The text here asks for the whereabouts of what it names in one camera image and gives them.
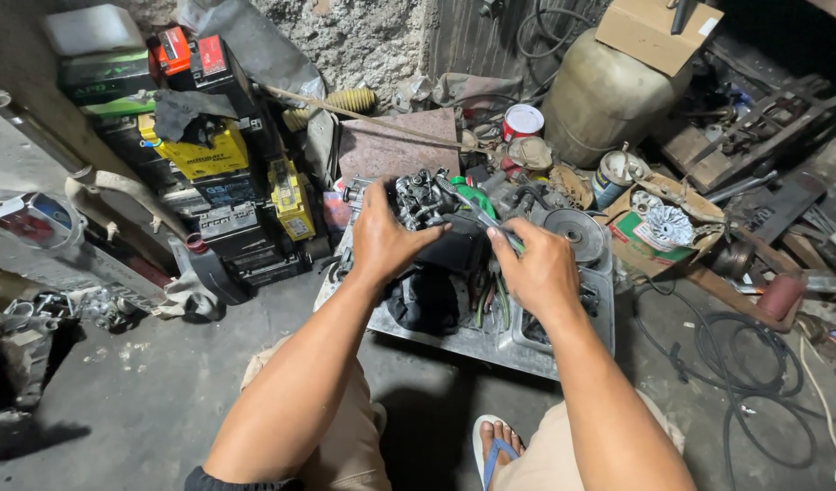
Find person's left hand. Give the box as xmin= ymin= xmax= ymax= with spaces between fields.
xmin=350 ymin=176 xmax=453 ymax=286

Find person's right hand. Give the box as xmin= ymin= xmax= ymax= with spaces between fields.
xmin=486 ymin=217 xmax=583 ymax=330

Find grey metal carburetor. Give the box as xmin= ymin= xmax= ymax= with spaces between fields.
xmin=391 ymin=168 xmax=460 ymax=231

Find round metal pulley disc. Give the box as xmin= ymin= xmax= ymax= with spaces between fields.
xmin=542 ymin=208 xmax=607 ymax=264

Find black cloth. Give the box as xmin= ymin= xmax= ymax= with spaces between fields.
xmin=384 ymin=266 xmax=461 ymax=336

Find metal work tray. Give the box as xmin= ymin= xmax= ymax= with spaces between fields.
xmin=314 ymin=179 xmax=617 ymax=381

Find reddish stone slab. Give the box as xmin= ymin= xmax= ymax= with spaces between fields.
xmin=337 ymin=107 xmax=463 ymax=184

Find green plastic part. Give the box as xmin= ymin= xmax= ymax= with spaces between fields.
xmin=451 ymin=176 xmax=498 ymax=220

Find wooden stick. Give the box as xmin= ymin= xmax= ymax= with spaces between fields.
xmin=262 ymin=83 xmax=487 ymax=152

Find blue white spray can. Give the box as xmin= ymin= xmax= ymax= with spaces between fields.
xmin=592 ymin=150 xmax=652 ymax=211

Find cardboard box with metal parts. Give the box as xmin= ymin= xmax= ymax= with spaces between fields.
xmin=605 ymin=174 xmax=727 ymax=278

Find yellow coil spring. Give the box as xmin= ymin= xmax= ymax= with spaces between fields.
xmin=282 ymin=87 xmax=378 ymax=132

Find red white tin can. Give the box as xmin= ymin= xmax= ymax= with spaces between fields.
xmin=502 ymin=104 xmax=546 ymax=144

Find white blue flip-flop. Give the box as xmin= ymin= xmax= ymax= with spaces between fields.
xmin=473 ymin=414 xmax=527 ymax=491

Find beige plastic jerrycan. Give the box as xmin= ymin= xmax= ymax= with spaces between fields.
xmin=541 ymin=27 xmax=693 ymax=169

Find stack of old batteries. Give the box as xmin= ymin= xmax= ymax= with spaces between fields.
xmin=58 ymin=26 xmax=318 ymax=287

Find red cylindrical roller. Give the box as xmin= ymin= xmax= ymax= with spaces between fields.
xmin=755 ymin=273 xmax=808 ymax=323

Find heap of scrap metal parts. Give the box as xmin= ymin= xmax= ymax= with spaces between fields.
xmin=653 ymin=41 xmax=836 ymax=274

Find brown cardboard box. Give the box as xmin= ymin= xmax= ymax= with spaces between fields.
xmin=594 ymin=0 xmax=725 ymax=78

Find white plastic container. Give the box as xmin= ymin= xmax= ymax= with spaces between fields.
xmin=44 ymin=3 xmax=146 ymax=57

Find motorcycle engine part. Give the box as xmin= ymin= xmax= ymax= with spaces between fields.
xmin=0 ymin=290 xmax=85 ymax=413

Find pliers with green handles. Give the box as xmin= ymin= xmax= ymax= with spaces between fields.
xmin=469 ymin=269 xmax=513 ymax=331

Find black rubber hose coil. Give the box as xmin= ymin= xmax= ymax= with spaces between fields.
xmin=630 ymin=276 xmax=836 ymax=491

